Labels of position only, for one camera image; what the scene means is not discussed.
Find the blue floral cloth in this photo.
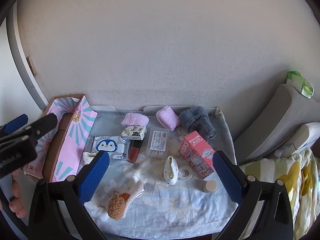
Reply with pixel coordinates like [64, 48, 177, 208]
[82, 107, 238, 233]

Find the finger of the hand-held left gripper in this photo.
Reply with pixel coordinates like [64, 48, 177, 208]
[24, 112, 58, 145]
[0, 114, 28, 134]

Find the brown cardboard box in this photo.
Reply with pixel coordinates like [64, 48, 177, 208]
[24, 94, 98, 183]

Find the pink fluffy sock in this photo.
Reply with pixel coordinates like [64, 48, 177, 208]
[121, 112, 150, 127]
[156, 106, 181, 128]

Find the grey door frame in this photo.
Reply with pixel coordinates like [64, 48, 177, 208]
[6, 0, 50, 110]

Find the white dotted baby shoe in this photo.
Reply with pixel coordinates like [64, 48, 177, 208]
[163, 156, 179, 186]

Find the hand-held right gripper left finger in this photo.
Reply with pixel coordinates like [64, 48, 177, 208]
[27, 151, 110, 240]

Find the red lipstick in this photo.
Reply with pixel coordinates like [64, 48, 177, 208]
[127, 139, 144, 163]

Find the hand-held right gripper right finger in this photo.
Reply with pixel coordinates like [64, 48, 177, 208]
[212, 151, 293, 240]

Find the yellow floral blanket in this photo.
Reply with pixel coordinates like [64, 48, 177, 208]
[239, 149, 320, 240]

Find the grey fluffy cloth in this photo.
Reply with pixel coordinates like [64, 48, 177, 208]
[179, 106, 217, 140]

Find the green plastic packet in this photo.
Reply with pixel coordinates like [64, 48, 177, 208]
[286, 70, 314, 98]

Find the grey pillow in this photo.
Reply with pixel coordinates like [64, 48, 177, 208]
[234, 84, 314, 165]

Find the person's left hand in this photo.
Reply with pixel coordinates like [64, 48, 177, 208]
[9, 178, 28, 218]

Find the small white cloth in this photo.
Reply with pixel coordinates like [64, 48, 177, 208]
[82, 152, 97, 165]

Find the clear tape roll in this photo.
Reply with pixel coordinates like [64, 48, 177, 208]
[179, 166, 193, 180]

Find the white floral tissue pack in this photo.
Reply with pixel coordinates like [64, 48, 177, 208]
[121, 126, 147, 140]

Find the clear plastic box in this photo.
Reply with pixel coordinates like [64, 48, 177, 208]
[146, 127, 170, 158]

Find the pink building block box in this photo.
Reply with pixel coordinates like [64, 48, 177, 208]
[178, 131, 217, 180]

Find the white pillow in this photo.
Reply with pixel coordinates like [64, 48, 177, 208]
[275, 122, 320, 158]

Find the brown white plush toy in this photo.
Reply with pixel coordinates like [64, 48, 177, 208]
[107, 180, 144, 221]

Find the small beige cylinder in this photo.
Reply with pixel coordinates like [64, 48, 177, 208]
[201, 179, 217, 193]

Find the brown cardboard strip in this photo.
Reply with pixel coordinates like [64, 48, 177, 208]
[27, 56, 38, 76]

